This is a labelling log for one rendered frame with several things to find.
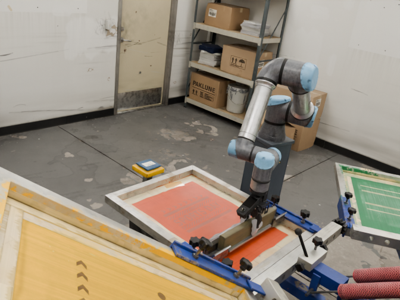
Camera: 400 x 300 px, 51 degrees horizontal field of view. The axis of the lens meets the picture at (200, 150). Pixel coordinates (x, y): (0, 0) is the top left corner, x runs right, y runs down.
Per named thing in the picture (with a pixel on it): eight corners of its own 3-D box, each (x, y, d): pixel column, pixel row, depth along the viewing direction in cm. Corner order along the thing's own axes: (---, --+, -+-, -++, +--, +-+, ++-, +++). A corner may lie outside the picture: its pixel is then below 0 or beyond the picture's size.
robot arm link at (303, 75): (292, 106, 228) (286, 52, 178) (319, 112, 223) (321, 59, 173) (285, 125, 225) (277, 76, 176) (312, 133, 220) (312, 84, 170)
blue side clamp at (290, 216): (256, 213, 203) (259, 200, 200) (262, 209, 207) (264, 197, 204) (310, 243, 186) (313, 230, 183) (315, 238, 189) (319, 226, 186)
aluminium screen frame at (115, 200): (104, 202, 193) (105, 194, 191) (191, 171, 234) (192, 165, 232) (236, 298, 146) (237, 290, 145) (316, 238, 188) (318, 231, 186)
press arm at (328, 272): (296, 270, 158) (299, 260, 157) (305, 264, 163) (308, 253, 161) (338, 296, 148) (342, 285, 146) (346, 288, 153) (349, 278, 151)
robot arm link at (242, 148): (261, 48, 182) (224, 152, 174) (285, 53, 178) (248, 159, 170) (265, 60, 192) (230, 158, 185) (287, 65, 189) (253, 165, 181)
